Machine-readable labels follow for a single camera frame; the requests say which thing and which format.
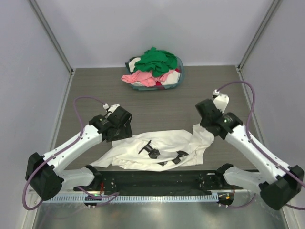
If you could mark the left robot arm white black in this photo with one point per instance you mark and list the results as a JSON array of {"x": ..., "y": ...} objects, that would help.
[{"x": 47, "y": 174}]

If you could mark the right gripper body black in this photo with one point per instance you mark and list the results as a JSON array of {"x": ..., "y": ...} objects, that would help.
[{"x": 204, "y": 124}]

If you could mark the aluminium corner post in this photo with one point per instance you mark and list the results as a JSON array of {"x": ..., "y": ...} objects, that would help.
[
  {"x": 259, "y": 32},
  {"x": 39, "y": 14}
]

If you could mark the white t-shirt robot print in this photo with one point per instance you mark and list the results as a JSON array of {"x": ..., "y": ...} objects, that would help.
[{"x": 158, "y": 151}]

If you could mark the green t-shirt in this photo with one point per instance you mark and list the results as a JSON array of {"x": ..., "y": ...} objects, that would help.
[{"x": 158, "y": 62}]

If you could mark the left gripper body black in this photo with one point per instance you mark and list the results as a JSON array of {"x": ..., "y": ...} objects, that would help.
[{"x": 121, "y": 126}]

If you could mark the red t-shirt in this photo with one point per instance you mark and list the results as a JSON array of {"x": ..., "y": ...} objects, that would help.
[{"x": 170, "y": 78}]

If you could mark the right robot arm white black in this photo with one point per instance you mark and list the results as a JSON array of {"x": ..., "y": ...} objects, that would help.
[{"x": 277, "y": 182}]

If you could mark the white t-shirt in basket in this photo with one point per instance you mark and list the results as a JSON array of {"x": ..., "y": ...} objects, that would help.
[{"x": 172, "y": 77}]

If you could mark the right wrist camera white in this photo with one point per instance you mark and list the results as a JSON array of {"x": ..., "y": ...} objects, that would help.
[{"x": 220, "y": 100}]

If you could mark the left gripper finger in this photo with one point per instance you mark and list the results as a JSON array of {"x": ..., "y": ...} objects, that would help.
[
  {"x": 113, "y": 135},
  {"x": 127, "y": 129}
]

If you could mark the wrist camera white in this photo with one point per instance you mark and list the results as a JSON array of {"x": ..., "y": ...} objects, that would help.
[
  {"x": 110, "y": 108},
  {"x": 220, "y": 100}
]

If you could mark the white slotted cable duct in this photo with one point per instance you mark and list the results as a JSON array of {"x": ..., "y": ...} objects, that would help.
[{"x": 82, "y": 198}]

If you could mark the pink t-shirt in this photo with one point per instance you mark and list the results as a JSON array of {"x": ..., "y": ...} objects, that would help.
[{"x": 147, "y": 79}]

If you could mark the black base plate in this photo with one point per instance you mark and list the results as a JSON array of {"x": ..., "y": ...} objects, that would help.
[{"x": 169, "y": 181}]

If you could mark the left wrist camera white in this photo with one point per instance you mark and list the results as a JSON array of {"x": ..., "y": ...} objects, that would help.
[{"x": 110, "y": 108}]

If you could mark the left aluminium corner post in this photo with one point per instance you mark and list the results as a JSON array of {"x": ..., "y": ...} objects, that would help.
[{"x": 39, "y": 14}]

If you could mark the teal laundry basket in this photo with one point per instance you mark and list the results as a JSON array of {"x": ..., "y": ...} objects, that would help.
[{"x": 179, "y": 78}]

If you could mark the right aluminium corner post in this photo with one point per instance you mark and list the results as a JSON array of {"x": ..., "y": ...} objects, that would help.
[{"x": 259, "y": 32}]

